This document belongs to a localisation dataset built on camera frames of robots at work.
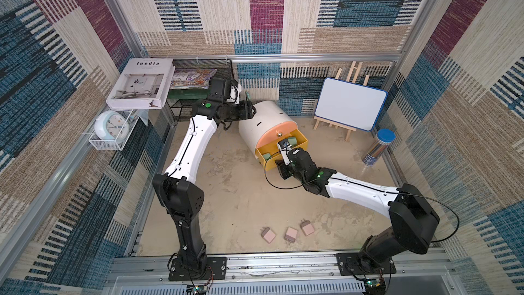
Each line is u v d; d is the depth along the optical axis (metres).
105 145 0.67
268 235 0.79
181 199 0.48
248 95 1.15
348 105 1.00
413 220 0.44
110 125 0.65
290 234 0.79
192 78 0.85
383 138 0.85
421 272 0.73
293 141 0.95
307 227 0.81
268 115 0.92
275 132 0.87
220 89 0.62
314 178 0.63
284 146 0.73
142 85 0.74
